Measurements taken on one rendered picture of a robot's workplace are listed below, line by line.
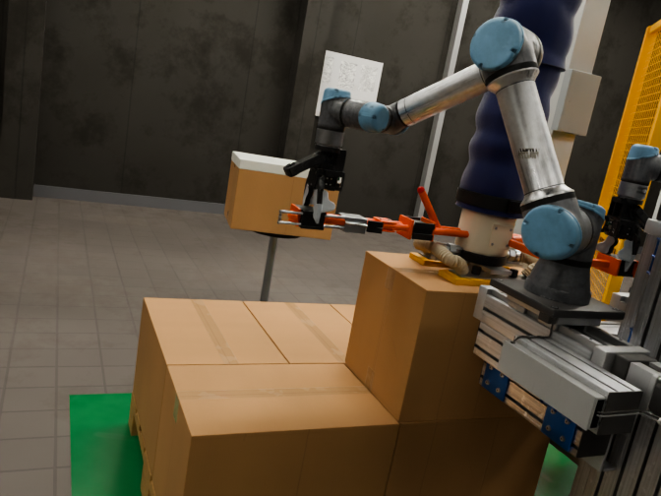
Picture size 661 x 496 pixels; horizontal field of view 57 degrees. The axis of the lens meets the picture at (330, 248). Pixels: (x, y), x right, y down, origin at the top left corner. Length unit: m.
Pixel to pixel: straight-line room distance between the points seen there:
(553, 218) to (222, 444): 0.96
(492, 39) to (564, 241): 0.46
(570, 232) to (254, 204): 2.43
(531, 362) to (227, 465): 0.80
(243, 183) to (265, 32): 3.82
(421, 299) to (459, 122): 6.68
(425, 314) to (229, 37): 5.61
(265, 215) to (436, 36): 4.95
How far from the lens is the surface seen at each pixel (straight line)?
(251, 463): 1.69
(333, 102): 1.65
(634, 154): 1.95
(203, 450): 1.63
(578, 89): 3.37
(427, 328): 1.73
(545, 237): 1.35
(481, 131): 1.92
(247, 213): 3.52
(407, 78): 7.84
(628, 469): 1.63
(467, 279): 1.84
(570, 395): 1.29
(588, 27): 3.46
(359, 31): 7.54
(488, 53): 1.42
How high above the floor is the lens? 1.37
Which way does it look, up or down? 13 degrees down
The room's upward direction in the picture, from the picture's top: 10 degrees clockwise
